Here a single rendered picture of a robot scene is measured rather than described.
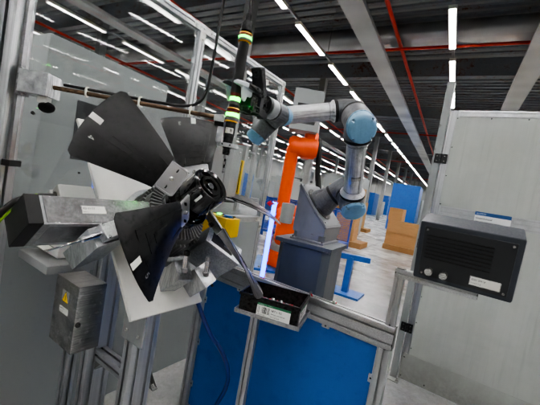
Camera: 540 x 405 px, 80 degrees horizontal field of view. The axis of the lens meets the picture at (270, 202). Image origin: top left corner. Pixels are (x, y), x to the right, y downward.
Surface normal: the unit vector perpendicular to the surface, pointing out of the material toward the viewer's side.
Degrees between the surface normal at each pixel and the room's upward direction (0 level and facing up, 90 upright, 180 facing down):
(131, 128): 78
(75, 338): 90
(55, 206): 50
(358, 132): 117
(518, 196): 89
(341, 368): 90
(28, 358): 90
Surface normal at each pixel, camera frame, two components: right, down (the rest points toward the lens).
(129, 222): 0.91, -0.10
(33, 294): 0.82, 0.17
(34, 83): 0.02, 0.06
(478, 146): -0.55, -0.05
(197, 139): 0.17, -0.61
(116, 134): 0.59, 0.00
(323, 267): 0.29, 0.10
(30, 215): 0.74, -0.50
